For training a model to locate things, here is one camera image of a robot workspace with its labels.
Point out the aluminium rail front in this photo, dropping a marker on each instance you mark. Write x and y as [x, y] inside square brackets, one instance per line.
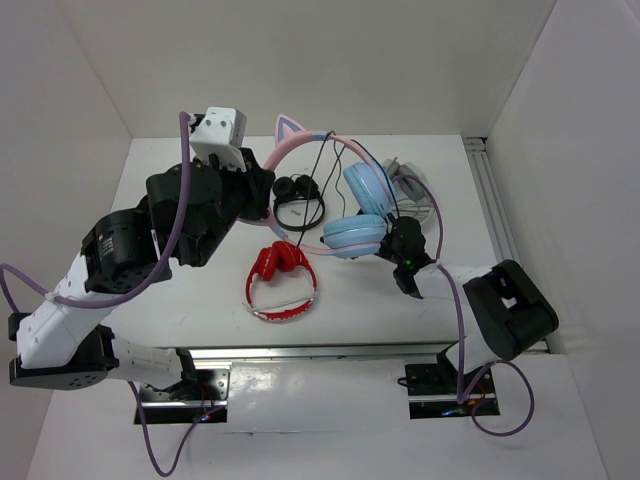
[316, 352]

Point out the aluminium rail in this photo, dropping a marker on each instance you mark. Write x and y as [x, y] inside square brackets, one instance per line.
[316, 352]
[500, 225]

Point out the pink blue cat-ear headphones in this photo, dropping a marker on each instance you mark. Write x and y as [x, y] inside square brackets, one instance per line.
[363, 222]

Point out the black small headphones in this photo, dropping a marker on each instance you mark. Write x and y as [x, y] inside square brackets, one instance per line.
[301, 188]

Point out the white grey headphones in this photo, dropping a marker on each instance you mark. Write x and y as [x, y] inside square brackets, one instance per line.
[411, 197]

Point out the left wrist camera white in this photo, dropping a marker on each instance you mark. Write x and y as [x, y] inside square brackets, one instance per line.
[219, 132]

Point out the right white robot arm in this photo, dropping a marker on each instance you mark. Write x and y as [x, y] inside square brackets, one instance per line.
[404, 246]

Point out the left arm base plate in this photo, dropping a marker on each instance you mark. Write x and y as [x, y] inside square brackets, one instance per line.
[206, 401]

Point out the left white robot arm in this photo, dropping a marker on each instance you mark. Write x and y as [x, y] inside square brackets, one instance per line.
[188, 209]

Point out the red headphones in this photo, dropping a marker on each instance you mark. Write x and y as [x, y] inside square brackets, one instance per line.
[281, 285]

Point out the aluminium rail right side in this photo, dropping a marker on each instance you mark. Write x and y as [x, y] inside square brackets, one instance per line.
[500, 225]

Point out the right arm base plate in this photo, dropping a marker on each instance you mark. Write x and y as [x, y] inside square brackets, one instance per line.
[432, 395]

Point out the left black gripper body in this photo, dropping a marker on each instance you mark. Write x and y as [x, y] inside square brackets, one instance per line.
[240, 193]

